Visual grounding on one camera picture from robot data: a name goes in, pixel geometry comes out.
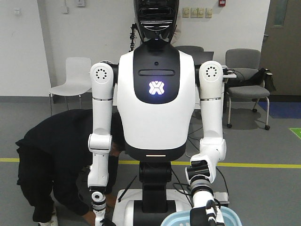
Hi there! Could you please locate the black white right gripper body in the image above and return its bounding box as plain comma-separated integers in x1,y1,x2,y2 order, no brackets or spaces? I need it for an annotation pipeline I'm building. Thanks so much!
190,200,225,226

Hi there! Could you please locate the light blue plastic basket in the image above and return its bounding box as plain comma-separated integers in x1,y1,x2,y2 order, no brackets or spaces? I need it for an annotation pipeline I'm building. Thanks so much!
161,206,242,226

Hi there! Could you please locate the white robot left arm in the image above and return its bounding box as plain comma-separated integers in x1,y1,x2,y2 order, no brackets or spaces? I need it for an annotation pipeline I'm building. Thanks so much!
87,62,114,226

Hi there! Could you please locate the white black humanoid robot body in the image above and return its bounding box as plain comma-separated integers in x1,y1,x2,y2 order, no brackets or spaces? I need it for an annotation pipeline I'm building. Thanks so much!
112,0,195,226

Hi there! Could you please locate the grey office chair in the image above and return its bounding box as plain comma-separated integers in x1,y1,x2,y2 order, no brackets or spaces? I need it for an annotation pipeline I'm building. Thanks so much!
225,48,270,130

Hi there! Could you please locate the person in dark sweater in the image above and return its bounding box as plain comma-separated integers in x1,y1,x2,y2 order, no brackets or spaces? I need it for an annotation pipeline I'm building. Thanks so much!
15,109,125,226

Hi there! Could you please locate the white plastic chair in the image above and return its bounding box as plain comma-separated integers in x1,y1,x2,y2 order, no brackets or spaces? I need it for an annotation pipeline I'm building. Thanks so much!
49,57,91,115

